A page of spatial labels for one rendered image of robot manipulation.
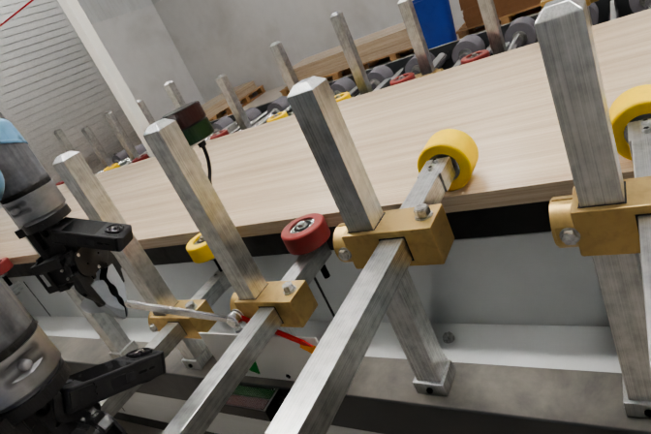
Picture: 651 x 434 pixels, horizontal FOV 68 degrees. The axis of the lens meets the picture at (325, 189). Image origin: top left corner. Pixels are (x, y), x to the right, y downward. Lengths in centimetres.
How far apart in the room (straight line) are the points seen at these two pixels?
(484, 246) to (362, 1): 772
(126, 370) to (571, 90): 50
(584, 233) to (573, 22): 19
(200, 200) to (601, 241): 49
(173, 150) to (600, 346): 68
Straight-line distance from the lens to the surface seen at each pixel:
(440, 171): 67
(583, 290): 84
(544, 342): 87
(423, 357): 68
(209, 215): 71
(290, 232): 81
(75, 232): 82
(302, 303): 73
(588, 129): 46
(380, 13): 833
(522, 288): 85
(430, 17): 619
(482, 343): 89
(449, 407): 71
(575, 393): 69
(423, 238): 54
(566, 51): 43
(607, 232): 50
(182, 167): 69
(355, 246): 58
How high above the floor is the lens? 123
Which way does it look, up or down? 20 degrees down
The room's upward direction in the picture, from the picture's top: 25 degrees counter-clockwise
